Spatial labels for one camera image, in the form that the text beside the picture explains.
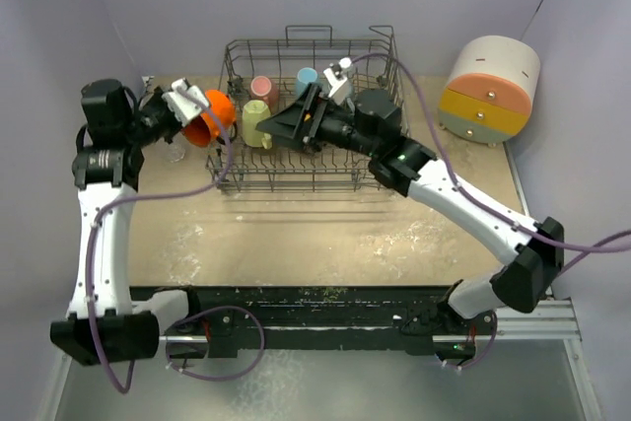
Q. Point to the round pastel drawer cabinet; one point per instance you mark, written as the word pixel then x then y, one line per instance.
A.
pixel 489 95

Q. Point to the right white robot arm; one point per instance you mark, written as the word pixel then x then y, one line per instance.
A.
pixel 525 247

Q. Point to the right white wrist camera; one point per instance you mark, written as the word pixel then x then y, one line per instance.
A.
pixel 338 69

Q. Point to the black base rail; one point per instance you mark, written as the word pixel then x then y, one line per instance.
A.
pixel 324 303

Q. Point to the aluminium frame rail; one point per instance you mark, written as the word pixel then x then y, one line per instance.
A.
pixel 412 329

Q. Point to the small pink mug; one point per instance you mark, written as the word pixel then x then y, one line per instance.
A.
pixel 264 89

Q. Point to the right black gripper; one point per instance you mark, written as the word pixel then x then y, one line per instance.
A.
pixel 294 123

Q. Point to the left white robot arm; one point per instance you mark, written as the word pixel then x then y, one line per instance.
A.
pixel 102 322

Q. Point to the grey mug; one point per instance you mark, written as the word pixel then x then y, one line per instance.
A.
pixel 340 89

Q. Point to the light blue mug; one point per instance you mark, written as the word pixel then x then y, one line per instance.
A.
pixel 304 77

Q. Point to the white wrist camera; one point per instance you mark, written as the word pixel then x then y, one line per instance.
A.
pixel 338 69
pixel 185 101

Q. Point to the light green faceted mug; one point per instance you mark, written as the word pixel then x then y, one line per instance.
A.
pixel 255 111

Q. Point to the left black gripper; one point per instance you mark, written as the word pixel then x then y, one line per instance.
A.
pixel 156 100

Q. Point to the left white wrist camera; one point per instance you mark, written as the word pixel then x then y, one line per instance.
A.
pixel 185 101

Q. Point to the clear glass cup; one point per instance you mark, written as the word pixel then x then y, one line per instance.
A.
pixel 175 151

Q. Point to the grey wire dish rack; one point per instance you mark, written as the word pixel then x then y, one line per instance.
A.
pixel 280 59

